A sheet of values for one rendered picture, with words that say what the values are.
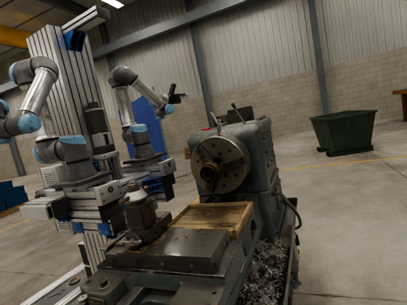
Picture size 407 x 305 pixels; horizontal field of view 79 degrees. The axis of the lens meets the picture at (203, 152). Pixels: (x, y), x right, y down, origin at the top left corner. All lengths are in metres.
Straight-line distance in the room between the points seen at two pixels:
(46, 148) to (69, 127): 0.26
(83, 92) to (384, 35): 11.09
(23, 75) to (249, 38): 10.75
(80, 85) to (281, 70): 10.19
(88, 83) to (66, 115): 0.25
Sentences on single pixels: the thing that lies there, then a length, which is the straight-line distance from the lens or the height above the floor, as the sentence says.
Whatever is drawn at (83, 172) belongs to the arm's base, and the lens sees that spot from 1.40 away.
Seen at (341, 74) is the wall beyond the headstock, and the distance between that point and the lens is 11.40.
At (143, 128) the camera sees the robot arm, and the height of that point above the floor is 1.36.
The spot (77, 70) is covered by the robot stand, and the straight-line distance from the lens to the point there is 1.77.
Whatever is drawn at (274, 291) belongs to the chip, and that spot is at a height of 0.58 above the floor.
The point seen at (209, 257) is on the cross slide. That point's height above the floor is 0.97.
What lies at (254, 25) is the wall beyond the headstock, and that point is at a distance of 11.89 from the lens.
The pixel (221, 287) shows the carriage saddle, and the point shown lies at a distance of 0.73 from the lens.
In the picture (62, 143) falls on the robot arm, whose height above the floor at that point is 1.36.
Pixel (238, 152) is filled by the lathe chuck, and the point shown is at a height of 1.14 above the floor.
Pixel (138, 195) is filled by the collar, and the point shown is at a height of 1.14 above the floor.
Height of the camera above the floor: 1.33
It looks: 7 degrees down
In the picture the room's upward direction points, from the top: 12 degrees counter-clockwise
